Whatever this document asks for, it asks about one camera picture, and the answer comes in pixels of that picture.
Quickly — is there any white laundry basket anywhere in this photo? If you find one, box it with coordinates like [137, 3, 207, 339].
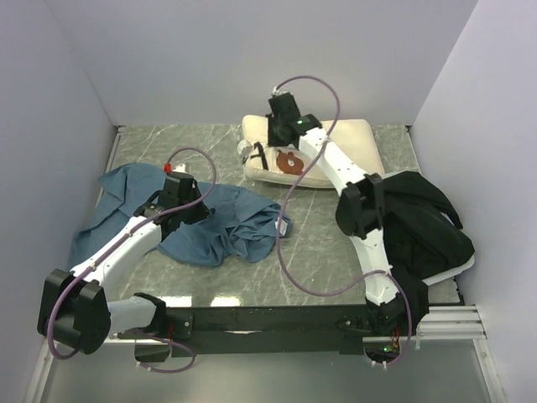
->
[423, 254, 475, 285]

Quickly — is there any aluminium frame rail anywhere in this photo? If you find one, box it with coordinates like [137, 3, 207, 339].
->
[415, 306, 487, 340]

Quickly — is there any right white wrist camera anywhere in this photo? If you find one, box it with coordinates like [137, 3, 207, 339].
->
[271, 84, 289, 97]

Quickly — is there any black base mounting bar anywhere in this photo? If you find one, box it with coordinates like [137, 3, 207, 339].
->
[117, 291, 404, 364]

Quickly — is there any black garment pile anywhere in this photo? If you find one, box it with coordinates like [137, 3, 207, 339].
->
[383, 170, 475, 328]

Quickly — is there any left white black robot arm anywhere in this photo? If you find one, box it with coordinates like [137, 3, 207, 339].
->
[37, 171, 210, 359]

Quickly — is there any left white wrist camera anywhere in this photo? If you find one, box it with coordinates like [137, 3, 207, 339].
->
[163, 162, 188, 175]

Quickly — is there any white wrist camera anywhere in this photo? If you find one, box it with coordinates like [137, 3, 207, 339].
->
[271, 84, 289, 97]
[163, 162, 188, 175]

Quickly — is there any cream pillow with bear print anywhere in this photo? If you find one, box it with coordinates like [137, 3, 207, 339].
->
[237, 114, 386, 191]

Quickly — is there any blue fabric pillowcase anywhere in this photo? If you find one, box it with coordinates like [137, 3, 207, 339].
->
[67, 163, 281, 268]

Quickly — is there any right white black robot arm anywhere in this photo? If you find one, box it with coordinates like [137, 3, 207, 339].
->
[267, 91, 405, 335]

